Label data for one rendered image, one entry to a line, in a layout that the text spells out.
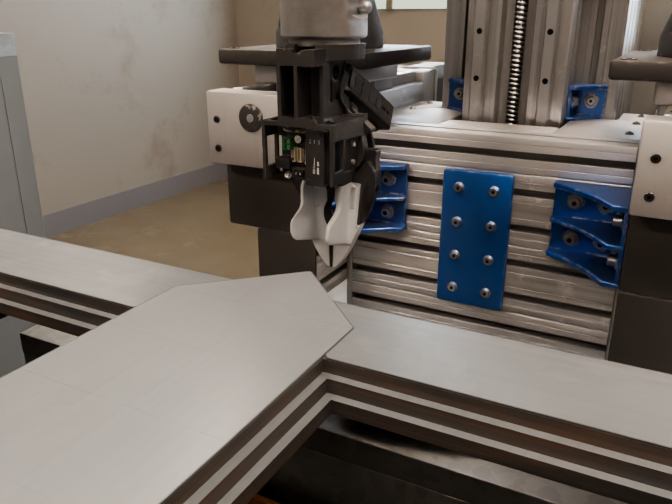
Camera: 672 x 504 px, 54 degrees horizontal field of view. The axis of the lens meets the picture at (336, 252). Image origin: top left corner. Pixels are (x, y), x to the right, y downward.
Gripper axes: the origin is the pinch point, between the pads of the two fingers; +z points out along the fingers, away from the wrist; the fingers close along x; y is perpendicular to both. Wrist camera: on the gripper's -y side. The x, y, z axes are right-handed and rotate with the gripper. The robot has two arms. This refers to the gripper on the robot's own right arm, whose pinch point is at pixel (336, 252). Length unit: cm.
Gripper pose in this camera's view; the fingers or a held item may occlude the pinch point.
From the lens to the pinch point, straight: 65.3
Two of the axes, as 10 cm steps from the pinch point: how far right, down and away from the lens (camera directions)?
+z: 0.0, 9.4, 3.4
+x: 8.8, 1.6, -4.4
